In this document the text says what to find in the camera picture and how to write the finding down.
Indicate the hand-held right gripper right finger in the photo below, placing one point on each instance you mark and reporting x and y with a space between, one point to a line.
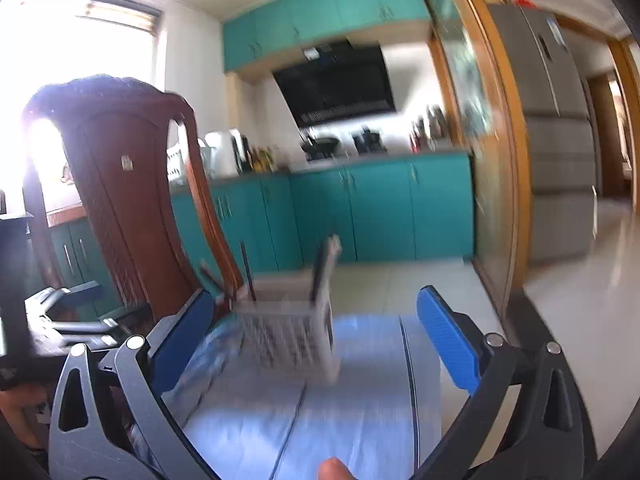
445 340

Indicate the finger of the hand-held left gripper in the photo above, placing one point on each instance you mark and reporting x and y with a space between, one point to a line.
95 329
65 300

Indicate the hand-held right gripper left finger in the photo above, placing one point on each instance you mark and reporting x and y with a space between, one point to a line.
185 340

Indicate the black chopstick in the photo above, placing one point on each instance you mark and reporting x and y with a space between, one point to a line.
247 272

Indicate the white plastic utensil basket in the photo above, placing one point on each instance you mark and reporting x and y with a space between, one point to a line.
290 325

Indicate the dark grey chopstick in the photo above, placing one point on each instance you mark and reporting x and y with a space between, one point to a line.
320 275

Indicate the person's left hand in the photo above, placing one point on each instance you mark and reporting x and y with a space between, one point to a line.
25 415

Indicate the person's right hand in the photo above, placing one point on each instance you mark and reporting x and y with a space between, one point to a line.
336 470

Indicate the light blue striped cloth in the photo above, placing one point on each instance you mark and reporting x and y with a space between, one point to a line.
350 410

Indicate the brown wooden leather chair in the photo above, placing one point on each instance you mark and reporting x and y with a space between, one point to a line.
125 185

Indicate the teal lower kitchen cabinets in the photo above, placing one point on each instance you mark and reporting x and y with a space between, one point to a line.
380 210

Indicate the teal kitchen cabinets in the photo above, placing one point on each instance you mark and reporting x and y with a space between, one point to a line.
325 5
380 210

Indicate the white electric kettle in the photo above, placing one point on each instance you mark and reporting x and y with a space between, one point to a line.
220 155

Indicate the black countertop appliance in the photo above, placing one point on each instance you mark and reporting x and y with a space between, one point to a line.
242 152

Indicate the group of seasoning bottles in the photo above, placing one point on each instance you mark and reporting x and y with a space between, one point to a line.
262 159

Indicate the wooden framed glass door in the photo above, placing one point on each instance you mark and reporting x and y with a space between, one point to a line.
480 135

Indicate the black cooking pot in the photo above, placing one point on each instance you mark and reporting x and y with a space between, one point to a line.
369 142

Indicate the kitchen tool holder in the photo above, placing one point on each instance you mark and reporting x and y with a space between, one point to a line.
430 127

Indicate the black wok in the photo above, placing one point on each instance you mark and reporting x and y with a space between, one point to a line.
320 147

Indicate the grey refrigerator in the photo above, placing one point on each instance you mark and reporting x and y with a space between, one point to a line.
555 135

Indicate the kitchen window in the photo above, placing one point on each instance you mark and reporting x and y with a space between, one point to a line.
100 45

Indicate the black range hood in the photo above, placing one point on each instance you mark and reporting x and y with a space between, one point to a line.
335 85

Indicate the teal upper kitchen cabinets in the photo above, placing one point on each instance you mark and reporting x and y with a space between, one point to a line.
325 5

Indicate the wooden doorway frame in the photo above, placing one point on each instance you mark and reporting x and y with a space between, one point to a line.
622 110

